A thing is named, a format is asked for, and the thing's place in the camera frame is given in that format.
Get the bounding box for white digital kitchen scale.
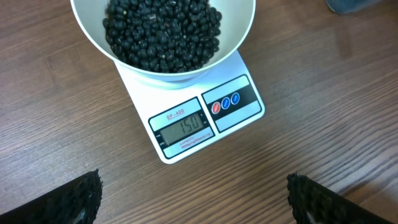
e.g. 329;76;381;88
117;51;266;164

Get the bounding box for white bowl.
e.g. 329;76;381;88
70;0;256;82

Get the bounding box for clear plastic container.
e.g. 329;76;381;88
325;0;380;15

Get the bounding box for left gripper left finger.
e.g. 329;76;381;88
1;169;103;224

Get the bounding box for black beans in bowl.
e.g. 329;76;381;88
102;0;222;73

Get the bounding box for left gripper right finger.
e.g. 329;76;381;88
287;173;391;224

